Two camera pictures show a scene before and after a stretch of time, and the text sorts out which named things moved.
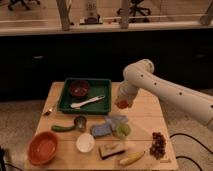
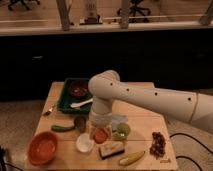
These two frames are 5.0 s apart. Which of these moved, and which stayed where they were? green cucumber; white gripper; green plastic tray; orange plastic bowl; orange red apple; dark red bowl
Moved: white gripper; orange red apple
Stayed: orange plastic bowl; green cucumber; dark red bowl; green plastic tray
